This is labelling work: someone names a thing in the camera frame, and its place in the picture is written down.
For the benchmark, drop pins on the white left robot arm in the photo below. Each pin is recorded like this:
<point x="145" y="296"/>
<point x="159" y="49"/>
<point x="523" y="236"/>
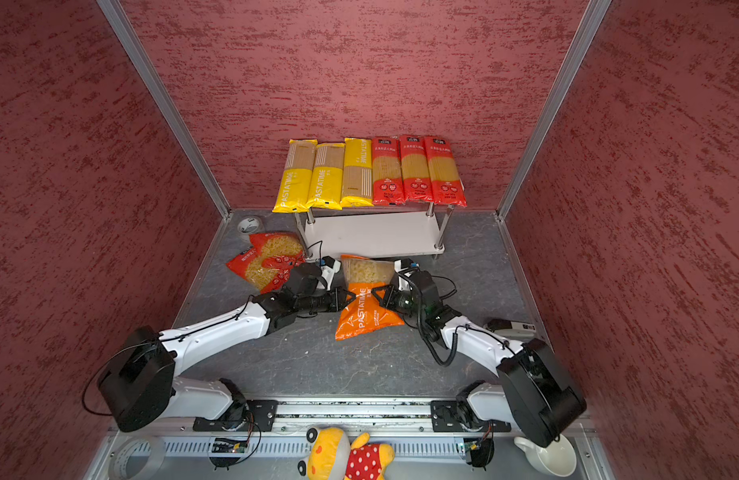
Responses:
<point x="144" y="382"/>

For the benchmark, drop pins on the red macaroni bag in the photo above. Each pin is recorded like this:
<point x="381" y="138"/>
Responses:
<point x="268" y="263"/>

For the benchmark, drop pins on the yellow plush toy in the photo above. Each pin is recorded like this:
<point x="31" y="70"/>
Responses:
<point x="335" y="456"/>

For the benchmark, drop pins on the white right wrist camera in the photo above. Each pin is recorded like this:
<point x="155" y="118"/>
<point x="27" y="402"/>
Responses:
<point x="404" y="266"/>

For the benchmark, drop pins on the orange macaroni bag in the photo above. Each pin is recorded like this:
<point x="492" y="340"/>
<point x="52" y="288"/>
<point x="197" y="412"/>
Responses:
<point x="364" y="315"/>

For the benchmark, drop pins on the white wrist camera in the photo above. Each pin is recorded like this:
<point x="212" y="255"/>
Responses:
<point x="404" y="266"/>
<point x="330" y="267"/>

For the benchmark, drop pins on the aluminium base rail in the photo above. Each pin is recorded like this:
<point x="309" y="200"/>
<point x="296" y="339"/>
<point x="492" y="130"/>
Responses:
<point x="419" y="429"/>

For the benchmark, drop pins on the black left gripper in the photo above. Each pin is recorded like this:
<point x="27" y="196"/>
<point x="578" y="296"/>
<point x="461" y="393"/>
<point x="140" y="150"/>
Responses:
<point x="338" y="303"/>

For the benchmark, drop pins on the aluminium corner post left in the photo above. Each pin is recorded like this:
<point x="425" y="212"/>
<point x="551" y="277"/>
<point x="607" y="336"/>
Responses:
<point x="125" y="32"/>

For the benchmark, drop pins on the white two-tier shelf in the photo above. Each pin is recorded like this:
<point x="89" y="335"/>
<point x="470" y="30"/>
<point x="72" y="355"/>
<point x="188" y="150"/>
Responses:
<point x="375" y="233"/>

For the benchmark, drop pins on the yellow spaghetti bag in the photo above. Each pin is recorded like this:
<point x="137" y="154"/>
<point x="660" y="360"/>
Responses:
<point x="296" y="181"/>
<point x="327" y="179"/>
<point x="357" y="189"/>

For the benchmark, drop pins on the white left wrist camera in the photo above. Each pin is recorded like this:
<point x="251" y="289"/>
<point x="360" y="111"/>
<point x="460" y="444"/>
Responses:
<point x="330" y="267"/>

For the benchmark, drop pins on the red spaghetti bag back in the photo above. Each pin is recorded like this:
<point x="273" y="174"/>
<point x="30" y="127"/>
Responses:
<point x="415" y="170"/>

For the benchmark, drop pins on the aluminium corner post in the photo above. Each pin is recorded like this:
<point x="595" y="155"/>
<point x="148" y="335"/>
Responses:
<point x="125" y="32"/>
<point x="591" y="21"/>

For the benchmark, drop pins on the white ceramic cup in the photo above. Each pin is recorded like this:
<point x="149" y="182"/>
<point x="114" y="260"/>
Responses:
<point x="558" y="459"/>

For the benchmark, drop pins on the clear tape roll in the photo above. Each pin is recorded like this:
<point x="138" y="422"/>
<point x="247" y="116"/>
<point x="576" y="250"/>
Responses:
<point x="138" y="458"/>

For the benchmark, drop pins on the red spaghetti bag front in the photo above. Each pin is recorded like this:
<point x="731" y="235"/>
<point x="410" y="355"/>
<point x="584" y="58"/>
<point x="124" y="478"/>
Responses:
<point x="445" y="181"/>

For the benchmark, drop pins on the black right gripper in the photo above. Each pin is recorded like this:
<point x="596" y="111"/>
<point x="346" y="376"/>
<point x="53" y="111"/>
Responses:
<point x="391" y="293"/>

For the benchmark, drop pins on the red spaghetti bag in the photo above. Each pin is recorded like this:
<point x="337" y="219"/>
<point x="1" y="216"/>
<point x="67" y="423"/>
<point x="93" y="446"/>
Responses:
<point x="387" y="177"/>
<point x="445" y="181"/>
<point x="415" y="170"/>

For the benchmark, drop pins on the aluminium corner post right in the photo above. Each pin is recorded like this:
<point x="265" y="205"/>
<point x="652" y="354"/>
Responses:
<point x="591" y="21"/>

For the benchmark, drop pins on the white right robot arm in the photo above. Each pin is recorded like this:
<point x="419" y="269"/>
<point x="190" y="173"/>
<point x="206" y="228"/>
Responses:
<point x="535" y="394"/>

